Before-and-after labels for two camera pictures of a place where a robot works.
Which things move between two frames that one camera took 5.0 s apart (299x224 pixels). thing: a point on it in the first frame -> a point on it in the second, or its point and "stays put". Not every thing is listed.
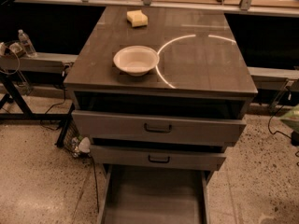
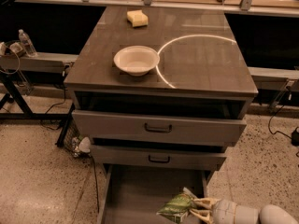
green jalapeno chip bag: (291, 118) -> (178, 206)
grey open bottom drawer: (153, 195) stays put
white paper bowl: (136, 60) stays put
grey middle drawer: (158, 158) stays put
